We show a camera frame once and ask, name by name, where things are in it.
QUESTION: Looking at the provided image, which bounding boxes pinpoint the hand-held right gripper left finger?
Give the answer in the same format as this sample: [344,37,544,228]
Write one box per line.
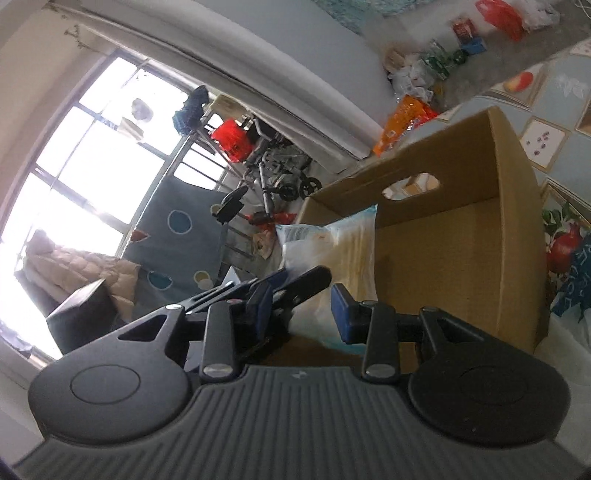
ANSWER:
[107,281,275,384]

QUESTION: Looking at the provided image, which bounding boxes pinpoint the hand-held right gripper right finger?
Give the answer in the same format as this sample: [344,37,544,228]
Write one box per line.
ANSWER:
[332,283,486,383]

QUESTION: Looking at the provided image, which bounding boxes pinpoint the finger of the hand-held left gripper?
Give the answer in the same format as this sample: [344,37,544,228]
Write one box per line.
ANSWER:
[185,265,333,308]

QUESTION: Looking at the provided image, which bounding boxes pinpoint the brown cardboard box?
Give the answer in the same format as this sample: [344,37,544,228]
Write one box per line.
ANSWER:
[295,106,552,370]

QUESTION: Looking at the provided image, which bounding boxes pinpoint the blue cloth with circles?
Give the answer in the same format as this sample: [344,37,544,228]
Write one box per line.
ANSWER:
[122,178,229,319]

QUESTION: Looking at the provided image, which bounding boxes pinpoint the wheelchair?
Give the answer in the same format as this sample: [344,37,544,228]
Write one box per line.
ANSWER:
[240,117,324,217]

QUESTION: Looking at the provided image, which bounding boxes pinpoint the black box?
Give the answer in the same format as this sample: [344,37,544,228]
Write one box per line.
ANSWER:
[46,278,125,356]

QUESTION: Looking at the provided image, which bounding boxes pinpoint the beige down jacket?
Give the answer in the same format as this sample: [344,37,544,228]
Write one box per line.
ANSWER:
[23,231,141,319]

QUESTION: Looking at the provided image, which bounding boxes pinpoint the orange snack bag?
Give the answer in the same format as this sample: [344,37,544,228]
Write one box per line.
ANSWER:
[373,95,439,158]

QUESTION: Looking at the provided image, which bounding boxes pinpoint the dark blue hanging garment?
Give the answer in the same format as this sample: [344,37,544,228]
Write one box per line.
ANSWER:
[172,85,209,134]

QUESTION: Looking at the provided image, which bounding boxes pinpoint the large window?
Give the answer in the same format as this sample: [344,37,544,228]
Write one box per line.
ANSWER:
[0,48,232,365]

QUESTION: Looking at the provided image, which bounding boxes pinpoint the white trash bags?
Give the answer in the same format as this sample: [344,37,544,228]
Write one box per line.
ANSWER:
[383,46,437,100]

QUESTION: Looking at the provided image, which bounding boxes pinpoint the teal patterned cloth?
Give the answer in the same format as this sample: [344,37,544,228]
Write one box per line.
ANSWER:
[549,235,591,319]

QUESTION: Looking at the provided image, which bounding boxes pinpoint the green bottles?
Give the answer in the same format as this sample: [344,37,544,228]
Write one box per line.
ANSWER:
[422,41,467,81]

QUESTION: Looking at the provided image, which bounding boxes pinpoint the teal floral cloth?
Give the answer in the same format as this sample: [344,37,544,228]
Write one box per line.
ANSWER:
[309,0,481,19]

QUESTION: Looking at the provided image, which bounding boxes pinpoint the red box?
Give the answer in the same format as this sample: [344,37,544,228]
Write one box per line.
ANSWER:
[450,17,478,42]

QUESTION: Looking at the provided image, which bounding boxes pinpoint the fruit printed blanket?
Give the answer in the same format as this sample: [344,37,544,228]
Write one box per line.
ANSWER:
[436,44,591,352]

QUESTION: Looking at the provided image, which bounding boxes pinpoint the red plastic bag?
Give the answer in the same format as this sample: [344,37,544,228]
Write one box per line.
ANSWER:
[475,0,525,40]

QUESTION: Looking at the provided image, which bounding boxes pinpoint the white plastic bag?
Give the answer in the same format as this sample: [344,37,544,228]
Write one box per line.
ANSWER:
[517,0,561,31]

